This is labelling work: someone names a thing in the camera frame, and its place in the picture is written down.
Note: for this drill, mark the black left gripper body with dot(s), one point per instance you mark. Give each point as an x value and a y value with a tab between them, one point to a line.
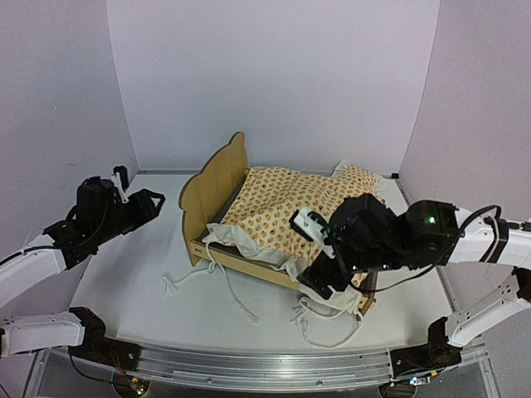
110	225

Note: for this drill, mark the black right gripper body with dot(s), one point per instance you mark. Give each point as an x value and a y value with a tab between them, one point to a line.
375	259

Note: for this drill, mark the wooden pet bed frame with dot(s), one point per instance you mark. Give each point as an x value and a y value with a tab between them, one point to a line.
207	196

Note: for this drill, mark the duck print mattress cushion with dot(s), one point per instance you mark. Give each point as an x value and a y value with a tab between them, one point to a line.
257	224

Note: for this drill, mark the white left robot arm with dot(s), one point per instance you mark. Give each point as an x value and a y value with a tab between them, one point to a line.
30	270

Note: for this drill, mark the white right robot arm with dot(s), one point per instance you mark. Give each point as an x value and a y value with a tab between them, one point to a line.
486	238

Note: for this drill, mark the small duck print pillow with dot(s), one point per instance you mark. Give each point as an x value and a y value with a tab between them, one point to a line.
352	181

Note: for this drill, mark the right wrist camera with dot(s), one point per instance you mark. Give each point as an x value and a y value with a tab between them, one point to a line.
314	228

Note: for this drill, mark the aluminium front rail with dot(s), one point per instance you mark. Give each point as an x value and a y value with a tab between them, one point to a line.
273	372

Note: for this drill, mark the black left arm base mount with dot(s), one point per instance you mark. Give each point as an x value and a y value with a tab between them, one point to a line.
97	347

